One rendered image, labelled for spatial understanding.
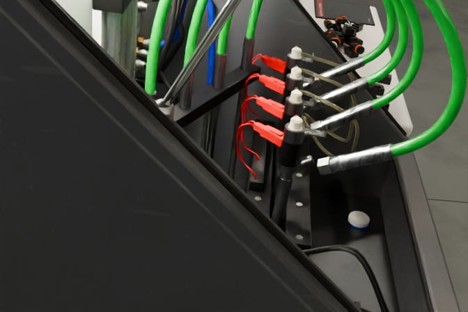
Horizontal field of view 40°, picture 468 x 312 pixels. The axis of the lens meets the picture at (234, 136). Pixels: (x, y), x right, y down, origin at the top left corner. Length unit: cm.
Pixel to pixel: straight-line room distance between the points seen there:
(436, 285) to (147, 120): 60
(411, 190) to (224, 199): 68
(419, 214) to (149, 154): 68
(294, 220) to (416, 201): 26
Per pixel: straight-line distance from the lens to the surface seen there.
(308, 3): 184
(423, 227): 107
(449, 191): 301
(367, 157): 75
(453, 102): 70
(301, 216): 97
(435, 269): 100
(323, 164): 78
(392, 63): 100
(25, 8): 47
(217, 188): 51
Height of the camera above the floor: 156
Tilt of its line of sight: 31 degrees down
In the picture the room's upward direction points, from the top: 8 degrees clockwise
